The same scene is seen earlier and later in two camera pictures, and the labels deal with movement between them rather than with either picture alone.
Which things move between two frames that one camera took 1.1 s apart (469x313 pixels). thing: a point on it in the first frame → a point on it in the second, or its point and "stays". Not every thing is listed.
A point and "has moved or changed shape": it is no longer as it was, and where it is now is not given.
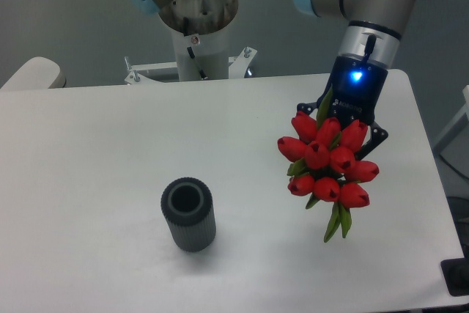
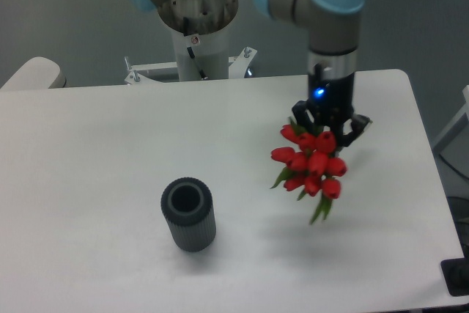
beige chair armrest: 38,72 stays
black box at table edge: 456,273 stays
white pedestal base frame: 237,65 stays
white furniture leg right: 459,124 stays
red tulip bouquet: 326,167 has moved or changed shape
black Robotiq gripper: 357,89 → 333,101
